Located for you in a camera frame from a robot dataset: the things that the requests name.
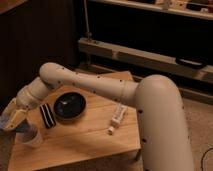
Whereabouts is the long beige case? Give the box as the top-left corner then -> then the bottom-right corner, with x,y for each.
78,38 -> 213,84

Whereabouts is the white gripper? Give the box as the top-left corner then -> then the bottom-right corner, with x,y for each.
0,98 -> 28,131

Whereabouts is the black case handle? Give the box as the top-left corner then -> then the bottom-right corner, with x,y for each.
175,58 -> 207,69

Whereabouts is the black round bowl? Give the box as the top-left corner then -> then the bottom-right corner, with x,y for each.
53,92 -> 86,121

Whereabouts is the black white striped cloth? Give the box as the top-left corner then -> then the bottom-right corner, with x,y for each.
39,103 -> 56,129

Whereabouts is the background shelf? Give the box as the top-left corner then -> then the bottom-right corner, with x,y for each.
90,0 -> 213,21

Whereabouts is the small wooden table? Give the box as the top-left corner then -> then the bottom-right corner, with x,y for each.
7,70 -> 143,171

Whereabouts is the metal vertical pole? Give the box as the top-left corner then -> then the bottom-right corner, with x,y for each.
83,0 -> 92,41

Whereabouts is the white tube with cap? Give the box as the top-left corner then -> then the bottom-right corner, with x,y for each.
108,103 -> 127,135

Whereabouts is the white ceramic cup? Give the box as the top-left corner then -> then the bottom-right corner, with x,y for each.
16,124 -> 43,148

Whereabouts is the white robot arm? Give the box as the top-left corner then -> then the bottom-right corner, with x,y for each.
0,62 -> 195,171

